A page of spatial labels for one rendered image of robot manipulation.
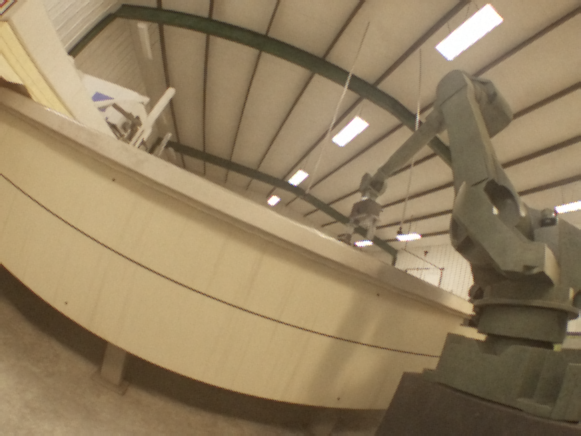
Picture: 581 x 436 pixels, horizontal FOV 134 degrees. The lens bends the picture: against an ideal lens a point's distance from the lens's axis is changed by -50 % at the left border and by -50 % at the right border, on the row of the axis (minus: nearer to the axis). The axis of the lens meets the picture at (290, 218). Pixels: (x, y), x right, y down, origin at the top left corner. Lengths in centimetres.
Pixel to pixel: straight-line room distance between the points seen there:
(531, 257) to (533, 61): 600
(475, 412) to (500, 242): 44
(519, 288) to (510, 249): 17
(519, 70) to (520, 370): 625
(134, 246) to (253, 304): 40
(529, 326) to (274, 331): 78
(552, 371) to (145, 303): 111
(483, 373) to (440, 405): 14
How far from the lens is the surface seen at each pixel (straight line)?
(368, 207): 189
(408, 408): 84
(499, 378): 73
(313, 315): 83
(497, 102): 166
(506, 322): 84
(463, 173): 106
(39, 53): 147
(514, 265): 70
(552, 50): 654
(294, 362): 86
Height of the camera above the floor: 64
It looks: 16 degrees up
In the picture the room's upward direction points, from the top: 21 degrees clockwise
